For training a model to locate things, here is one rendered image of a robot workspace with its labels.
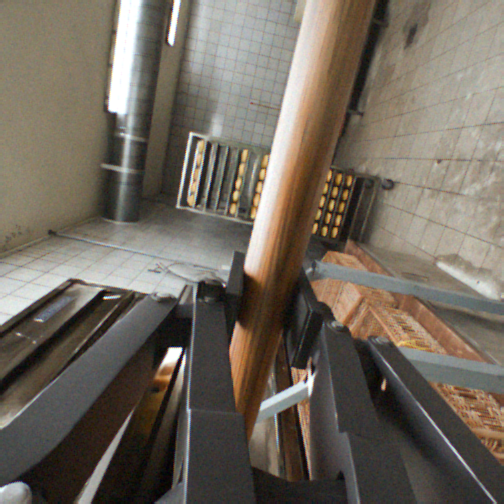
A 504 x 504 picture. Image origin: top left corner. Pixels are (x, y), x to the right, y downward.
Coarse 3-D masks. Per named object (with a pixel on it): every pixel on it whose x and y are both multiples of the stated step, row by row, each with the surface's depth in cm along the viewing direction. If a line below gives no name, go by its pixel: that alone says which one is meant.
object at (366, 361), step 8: (320, 304) 17; (328, 312) 16; (336, 320) 15; (320, 328) 14; (320, 336) 13; (320, 344) 13; (360, 344) 13; (312, 352) 14; (360, 352) 13; (312, 360) 14; (360, 360) 13; (368, 360) 13; (368, 368) 13; (376, 368) 12; (368, 376) 13; (376, 376) 13; (384, 376) 13; (368, 384) 13; (376, 384) 13
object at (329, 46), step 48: (336, 0) 13; (336, 48) 13; (288, 96) 14; (336, 96) 14; (288, 144) 14; (288, 192) 15; (288, 240) 15; (288, 288) 16; (240, 336) 17; (240, 384) 18
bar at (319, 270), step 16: (320, 272) 102; (336, 272) 102; (352, 272) 102; (368, 272) 105; (384, 288) 104; (400, 288) 104; (416, 288) 104; (432, 288) 104; (464, 304) 105; (480, 304) 105; (496, 304) 105; (416, 352) 59; (416, 368) 57; (432, 368) 57; (448, 368) 57; (464, 368) 57; (480, 368) 58; (496, 368) 59; (304, 384) 60; (448, 384) 58; (464, 384) 58; (480, 384) 58; (496, 384) 58; (272, 400) 61; (288, 400) 60
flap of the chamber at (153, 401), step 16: (192, 288) 171; (176, 352) 137; (160, 368) 112; (160, 384) 113; (144, 400) 95; (160, 400) 113; (128, 416) 84; (144, 416) 95; (128, 432) 82; (144, 432) 96; (112, 448) 74; (128, 448) 82; (144, 448) 96; (112, 464) 72; (128, 464) 82; (96, 480) 66; (112, 480) 72; (128, 480) 82; (96, 496) 64
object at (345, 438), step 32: (320, 352) 12; (352, 352) 12; (320, 384) 11; (352, 384) 10; (320, 416) 10; (352, 416) 8; (320, 448) 9; (352, 448) 7; (384, 448) 7; (352, 480) 6; (384, 480) 6
